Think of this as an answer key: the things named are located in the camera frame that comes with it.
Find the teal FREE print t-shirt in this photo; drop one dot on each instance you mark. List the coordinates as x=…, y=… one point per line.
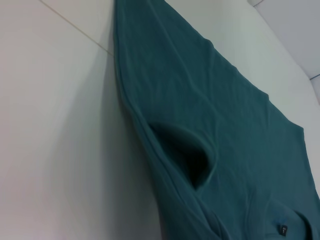
x=212, y=137

